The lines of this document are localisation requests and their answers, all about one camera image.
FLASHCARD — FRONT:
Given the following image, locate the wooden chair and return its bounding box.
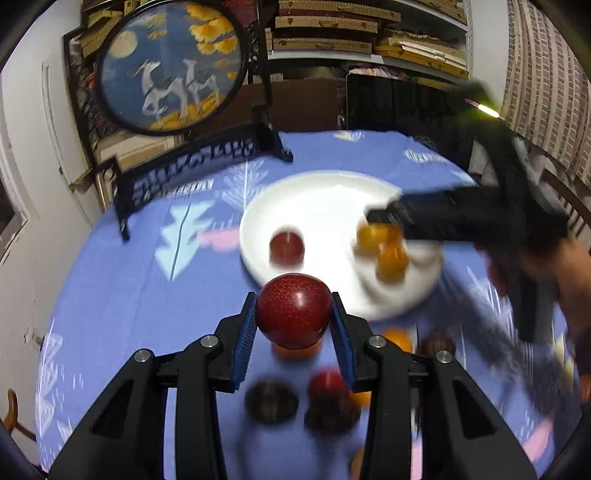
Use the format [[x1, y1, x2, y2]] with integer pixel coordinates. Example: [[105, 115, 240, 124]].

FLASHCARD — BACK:
[[538, 168, 587, 241], [0, 390, 38, 444]]

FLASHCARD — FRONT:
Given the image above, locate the person's right hand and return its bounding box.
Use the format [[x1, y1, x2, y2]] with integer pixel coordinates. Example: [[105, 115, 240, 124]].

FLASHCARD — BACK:
[[475, 237, 591, 324]]

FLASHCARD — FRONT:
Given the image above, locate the striped beige curtain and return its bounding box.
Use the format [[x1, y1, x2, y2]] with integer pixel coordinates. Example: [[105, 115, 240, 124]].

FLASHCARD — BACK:
[[503, 0, 591, 181]]

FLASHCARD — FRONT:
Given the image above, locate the blue printed tablecloth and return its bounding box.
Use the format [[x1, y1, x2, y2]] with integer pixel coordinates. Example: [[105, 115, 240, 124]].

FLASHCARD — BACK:
[[34, 130, 583, 480]]

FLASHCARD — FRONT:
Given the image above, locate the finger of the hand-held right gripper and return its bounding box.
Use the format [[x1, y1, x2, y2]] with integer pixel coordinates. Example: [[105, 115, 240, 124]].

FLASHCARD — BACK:
[[390, 187, 482, 212], [367, 205, 468, 243]]

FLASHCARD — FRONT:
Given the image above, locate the white shelf unit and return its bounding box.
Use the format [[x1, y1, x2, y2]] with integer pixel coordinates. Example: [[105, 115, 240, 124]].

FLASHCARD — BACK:
[[265, 0, 476, 86]]

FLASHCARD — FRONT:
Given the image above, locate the pink patterned cloth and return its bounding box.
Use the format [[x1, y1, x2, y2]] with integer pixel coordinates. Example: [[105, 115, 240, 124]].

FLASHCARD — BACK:
[[348, 66, 419, 80]]

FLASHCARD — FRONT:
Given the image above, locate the stack of tan flat boxes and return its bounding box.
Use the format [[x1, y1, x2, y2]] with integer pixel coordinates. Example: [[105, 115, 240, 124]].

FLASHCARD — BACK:
[[272, 0, 469, 77]]

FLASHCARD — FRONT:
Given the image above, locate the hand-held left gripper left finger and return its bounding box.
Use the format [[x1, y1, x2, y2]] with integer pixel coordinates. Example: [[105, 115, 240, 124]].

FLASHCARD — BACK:
[[48, 292, 258, 480]]

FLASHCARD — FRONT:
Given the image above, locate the black ribbed case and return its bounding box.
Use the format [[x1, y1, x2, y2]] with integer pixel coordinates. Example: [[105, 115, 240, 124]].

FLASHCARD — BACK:
[[346, 74, 462, 134]]

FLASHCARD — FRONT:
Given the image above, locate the beige cardboard box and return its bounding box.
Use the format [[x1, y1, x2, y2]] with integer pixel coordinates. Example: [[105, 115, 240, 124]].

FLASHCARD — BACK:
[[97, 136, 176, 171]]

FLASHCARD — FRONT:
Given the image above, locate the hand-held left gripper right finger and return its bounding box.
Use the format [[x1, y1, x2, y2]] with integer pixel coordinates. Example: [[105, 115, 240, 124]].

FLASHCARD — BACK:
[[329, 292, 539, 480]]

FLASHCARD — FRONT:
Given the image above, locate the black framed artwork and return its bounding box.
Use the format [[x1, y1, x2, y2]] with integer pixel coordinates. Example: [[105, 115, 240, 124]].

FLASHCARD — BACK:
[[64, 25, 139, 144]]

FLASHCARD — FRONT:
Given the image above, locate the white framed window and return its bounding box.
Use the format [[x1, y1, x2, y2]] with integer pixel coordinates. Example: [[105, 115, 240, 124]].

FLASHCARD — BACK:
[[0, 175, 26, 259]]

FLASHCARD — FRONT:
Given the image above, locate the white plate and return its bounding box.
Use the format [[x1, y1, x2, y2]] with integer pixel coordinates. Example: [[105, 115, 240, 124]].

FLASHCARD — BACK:
[[239, 170, 445, 322]]

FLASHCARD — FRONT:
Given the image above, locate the round embroidered deer screen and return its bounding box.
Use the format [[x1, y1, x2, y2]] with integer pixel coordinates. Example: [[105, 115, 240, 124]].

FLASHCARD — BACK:
[[95, 0, 294, 243]]

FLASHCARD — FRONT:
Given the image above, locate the dark purple passion fruit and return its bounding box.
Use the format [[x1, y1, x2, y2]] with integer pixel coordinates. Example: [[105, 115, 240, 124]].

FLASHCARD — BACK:
[[245, 378, 300, 423], [419, 332, 457, 357], [304, 394, 362, 433]]

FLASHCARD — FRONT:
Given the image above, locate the brown cardboard box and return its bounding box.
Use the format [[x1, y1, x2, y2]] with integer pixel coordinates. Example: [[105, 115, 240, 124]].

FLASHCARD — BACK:
[[270, 78, 347, 132]]

